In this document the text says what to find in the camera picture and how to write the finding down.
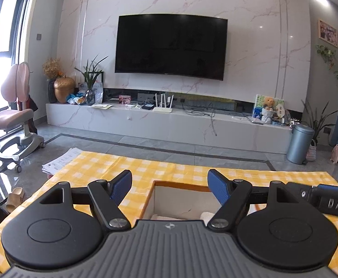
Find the orange cardboard storage box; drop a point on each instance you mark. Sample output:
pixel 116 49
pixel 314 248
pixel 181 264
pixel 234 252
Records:
pixel 178 201

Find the beige slipper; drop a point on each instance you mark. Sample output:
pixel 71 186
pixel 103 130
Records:
pixel 15 199

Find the pink small heater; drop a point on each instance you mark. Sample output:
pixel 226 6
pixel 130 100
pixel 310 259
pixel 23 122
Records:
pixel 334 155

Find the yellow checkered tablecloth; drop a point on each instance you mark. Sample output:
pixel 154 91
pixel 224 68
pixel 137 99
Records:
pixel 89 166

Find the pink desk chair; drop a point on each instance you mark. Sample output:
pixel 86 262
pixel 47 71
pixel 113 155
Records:
pixel 16 89

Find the trailing ivy plant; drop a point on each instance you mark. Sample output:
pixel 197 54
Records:
pixel 329 58

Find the grey metal trash bin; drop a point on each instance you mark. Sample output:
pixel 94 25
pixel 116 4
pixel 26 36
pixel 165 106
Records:
pixel 299 145

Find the framed wall picture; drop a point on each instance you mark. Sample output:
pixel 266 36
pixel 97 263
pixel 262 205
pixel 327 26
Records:
pixel 327 33

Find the stack of white papers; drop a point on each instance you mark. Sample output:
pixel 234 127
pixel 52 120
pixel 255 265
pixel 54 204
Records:
pixel 57 164

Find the potted green floor plant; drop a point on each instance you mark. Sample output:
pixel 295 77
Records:
pixel 315 120

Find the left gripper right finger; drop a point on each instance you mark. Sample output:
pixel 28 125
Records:
pixel 233 196

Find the black wall television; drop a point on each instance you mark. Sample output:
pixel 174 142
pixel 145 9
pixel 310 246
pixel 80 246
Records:
pixel 172 44

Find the small teddy on console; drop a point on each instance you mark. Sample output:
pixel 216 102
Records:
pixel 267 112

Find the white marble TV console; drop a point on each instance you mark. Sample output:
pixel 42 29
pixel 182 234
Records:
pixel 220 130

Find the green plant in vase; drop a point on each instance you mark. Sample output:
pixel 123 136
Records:
pixel 91 72

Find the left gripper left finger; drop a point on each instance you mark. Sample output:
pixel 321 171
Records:
pixel 106 197

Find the golden acorn vase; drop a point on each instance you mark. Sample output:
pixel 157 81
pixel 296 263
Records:
pixel 63 86

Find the white wifi router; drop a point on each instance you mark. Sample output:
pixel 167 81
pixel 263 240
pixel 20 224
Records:
pixel 164 104

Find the white cloth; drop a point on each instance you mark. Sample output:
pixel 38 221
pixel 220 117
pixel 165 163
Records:
pixel 206 217

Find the woven pink basket bag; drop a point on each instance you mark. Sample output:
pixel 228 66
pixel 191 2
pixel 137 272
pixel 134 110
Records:
pixel 311 152

